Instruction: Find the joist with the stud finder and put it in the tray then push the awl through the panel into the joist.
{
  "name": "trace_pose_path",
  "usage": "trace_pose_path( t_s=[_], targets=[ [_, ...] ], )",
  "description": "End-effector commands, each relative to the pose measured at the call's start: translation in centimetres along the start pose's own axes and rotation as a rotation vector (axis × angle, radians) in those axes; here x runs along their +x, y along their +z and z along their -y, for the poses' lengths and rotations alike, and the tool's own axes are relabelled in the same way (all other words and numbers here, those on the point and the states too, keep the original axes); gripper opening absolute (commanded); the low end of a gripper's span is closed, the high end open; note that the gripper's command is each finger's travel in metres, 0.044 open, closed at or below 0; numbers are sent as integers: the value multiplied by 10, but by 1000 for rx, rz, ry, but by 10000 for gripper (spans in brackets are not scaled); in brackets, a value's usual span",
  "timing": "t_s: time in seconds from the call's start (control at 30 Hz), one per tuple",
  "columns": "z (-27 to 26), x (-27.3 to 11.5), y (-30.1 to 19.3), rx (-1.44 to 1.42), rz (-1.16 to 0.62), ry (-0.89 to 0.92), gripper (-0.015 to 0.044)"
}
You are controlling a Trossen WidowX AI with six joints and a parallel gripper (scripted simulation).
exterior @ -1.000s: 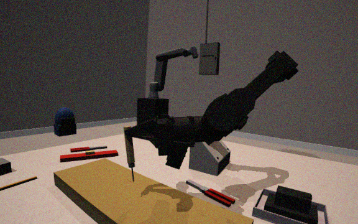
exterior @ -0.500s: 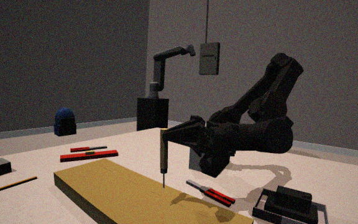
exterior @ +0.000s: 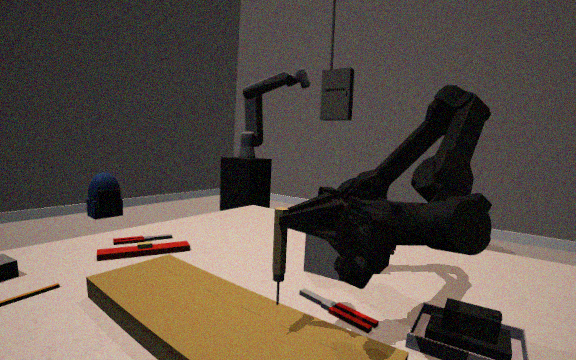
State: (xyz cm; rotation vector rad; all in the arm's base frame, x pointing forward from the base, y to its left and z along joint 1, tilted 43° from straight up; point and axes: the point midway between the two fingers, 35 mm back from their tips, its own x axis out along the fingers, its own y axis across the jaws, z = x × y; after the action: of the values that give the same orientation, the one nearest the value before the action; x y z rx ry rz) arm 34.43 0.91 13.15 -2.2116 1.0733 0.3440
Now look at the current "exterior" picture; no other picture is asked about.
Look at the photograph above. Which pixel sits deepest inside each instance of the orange thin rod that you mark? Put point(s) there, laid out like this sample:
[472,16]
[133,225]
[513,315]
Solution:
[29,294]

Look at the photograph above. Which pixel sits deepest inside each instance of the tan rectangular panel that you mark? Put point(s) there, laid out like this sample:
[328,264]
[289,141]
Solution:
[177,311]

